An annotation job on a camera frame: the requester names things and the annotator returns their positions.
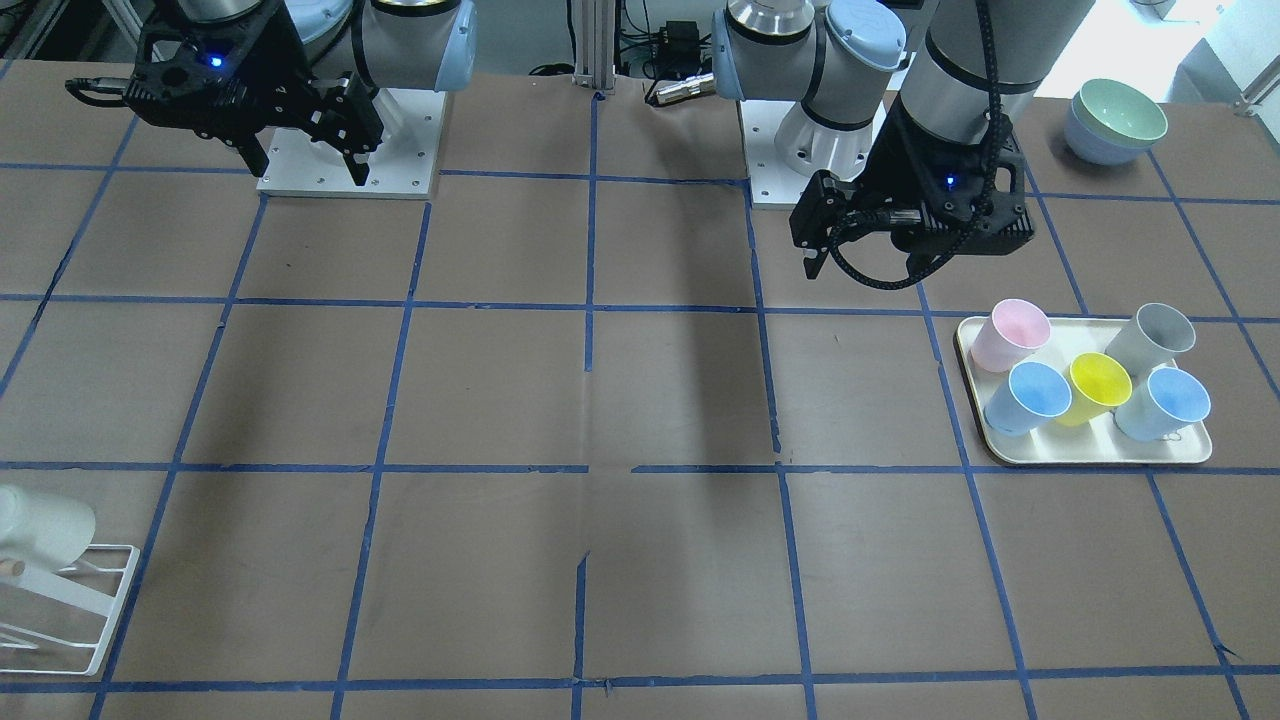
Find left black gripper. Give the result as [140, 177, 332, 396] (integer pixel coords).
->
[788, 99, 1036, 281]

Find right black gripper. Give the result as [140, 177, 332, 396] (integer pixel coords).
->
[67, 1, 384, 187]

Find white ceramic mug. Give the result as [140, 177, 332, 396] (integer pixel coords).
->
[1, 484, 97, 571]

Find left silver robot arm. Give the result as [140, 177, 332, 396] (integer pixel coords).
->
[710, 1, 1093, 290]

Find pink plastic cup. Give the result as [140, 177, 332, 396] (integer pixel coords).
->
[970, 299, 1052, 373]

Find light blue cup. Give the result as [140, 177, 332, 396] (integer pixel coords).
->
[1114, 366, 1212, 442]
[983, 361, 1073, 437]

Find yellow plastic cup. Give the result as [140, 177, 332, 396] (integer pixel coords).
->
[1055, 352, 1133, 427]

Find grey plastic cup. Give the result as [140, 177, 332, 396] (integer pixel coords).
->
[1103, 302, 1197, 378]

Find blue bowl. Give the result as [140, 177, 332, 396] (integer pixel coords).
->
[1064, 97, 1160, 167]

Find green bowl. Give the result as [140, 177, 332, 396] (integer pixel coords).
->
[1071, 78, 1169, 149]

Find beige plastic tray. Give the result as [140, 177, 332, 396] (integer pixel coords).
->
[954, 315, 1213, 466]

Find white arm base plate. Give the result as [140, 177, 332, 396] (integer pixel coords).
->
[739, 100, 886, 209]
[256, 88, 452, 201]

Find black braided cable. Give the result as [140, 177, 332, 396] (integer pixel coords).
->
[826, 0, 1004, 291]

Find black power adapter cables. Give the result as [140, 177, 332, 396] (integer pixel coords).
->
[618, 0, 716, 108]

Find aluminium frame post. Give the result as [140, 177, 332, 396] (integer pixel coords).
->
[570, 0, 618, 96]

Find white wire rack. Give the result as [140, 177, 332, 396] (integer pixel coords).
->
[3, 544, 141, 678]

